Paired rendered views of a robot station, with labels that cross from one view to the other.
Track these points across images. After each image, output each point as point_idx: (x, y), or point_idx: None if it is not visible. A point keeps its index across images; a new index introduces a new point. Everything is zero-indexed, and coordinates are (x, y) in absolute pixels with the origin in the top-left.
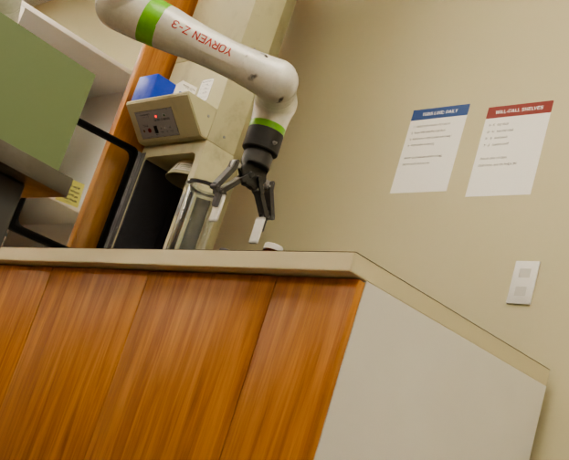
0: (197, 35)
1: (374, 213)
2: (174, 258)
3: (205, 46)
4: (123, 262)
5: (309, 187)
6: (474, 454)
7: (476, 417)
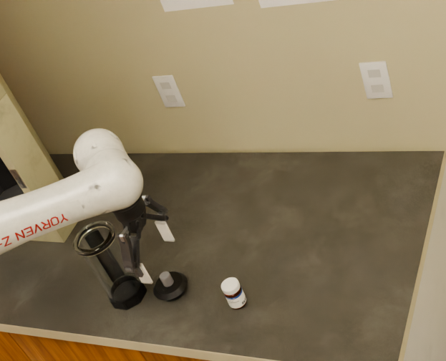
0: (21, 234)
1: (160, 32)
2: (167, 351)
3: (37, 233)
4: (102, 344)
5: (56, 13)
6: (445, 269)
7: (440, 258)
